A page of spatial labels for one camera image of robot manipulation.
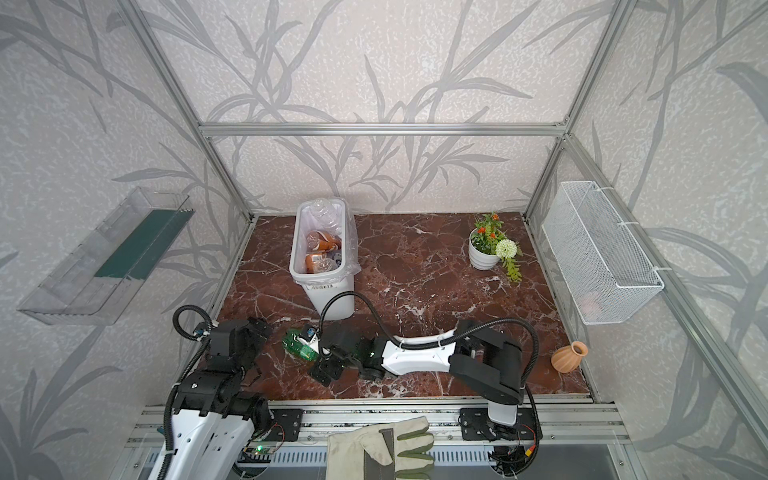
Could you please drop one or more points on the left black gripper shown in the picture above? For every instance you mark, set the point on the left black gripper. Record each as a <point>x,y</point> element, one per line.
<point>250,330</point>

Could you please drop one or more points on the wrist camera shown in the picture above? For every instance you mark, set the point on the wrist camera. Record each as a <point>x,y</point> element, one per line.
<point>201,331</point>
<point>308,335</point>

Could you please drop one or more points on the clear bottle white cap front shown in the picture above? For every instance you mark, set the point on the clear bottle white cap front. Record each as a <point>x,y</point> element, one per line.
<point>326,214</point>

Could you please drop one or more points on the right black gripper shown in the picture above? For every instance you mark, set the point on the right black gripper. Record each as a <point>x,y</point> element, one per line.
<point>328,358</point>

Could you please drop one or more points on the clear bottle white cap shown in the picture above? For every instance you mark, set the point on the clear bottle white cap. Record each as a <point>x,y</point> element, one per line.
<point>326,214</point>
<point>325,265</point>

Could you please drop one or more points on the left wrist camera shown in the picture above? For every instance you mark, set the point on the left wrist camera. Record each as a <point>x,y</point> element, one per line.
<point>201,331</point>

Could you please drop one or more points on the green plastic bottle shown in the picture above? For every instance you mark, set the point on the green plastic bottle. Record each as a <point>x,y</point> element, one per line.
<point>295,347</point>

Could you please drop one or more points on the white plastic trash bin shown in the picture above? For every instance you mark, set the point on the white plastic trash bin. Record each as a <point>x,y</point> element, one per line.
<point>320,296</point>

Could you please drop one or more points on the white wire mesh basket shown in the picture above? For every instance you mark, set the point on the white wire mesh basket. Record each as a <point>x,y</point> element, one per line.
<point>608,274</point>

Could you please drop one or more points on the clear acrylic wall shelf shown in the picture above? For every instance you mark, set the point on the clear acrylic wall shelf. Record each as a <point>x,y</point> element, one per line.
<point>96,282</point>

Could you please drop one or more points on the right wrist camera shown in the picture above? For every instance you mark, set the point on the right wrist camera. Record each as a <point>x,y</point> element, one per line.
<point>308,335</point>

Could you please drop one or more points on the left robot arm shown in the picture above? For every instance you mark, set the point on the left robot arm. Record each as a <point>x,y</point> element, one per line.
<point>208,419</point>

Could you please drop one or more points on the clear bin liner bag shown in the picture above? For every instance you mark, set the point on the clear bin liner bag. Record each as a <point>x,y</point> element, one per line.
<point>347,256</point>

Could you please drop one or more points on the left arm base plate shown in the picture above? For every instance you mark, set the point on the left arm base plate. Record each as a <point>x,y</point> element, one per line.
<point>286,427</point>

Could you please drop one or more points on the beige green work glove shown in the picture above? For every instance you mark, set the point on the beige green work glove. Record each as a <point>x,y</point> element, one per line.
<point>397,450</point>

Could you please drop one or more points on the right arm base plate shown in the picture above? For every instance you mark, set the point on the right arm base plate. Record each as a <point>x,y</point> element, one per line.
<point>476,425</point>

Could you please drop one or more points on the small terracotta vase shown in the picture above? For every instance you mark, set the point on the small terracotta vase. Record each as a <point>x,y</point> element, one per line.
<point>568,358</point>

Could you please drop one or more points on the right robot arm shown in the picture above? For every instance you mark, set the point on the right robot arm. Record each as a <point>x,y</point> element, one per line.
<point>494,359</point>

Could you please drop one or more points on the white pot artificial flowers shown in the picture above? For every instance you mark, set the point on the white pot artificial flowers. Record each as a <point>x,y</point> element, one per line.
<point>489,246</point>

